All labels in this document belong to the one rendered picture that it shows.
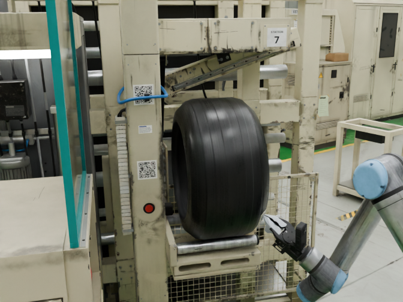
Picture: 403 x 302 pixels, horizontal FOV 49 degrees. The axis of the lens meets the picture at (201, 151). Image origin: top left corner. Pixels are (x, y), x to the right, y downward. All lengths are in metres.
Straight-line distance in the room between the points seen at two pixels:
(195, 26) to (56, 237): 1.13
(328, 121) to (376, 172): 5.30
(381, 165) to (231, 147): 0.50
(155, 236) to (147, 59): 0.70
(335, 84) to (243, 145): 5.19
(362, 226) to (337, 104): 5.17
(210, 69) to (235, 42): 0.20
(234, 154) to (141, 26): 0.56
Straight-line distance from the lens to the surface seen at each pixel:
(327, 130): 6.75
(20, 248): 1.11
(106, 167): 2.53
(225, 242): 1.82
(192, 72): 2.08
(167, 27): 1.91
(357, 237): 1.77
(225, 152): 1.58
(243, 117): 1.67
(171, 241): 1.76
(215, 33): 1.95
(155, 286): 1.94
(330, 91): 6.66
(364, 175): 1.48
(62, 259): 1.07
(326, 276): 1.74
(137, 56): 1.64
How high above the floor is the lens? 1.74
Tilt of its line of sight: 16 degrees down
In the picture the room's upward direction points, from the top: 1 degrees counter-clockwise
